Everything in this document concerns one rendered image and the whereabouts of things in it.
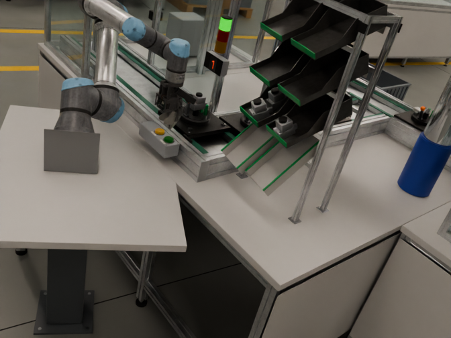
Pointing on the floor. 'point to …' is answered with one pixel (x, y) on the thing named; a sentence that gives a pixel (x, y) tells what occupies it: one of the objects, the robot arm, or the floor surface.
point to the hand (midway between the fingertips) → (171, 125)
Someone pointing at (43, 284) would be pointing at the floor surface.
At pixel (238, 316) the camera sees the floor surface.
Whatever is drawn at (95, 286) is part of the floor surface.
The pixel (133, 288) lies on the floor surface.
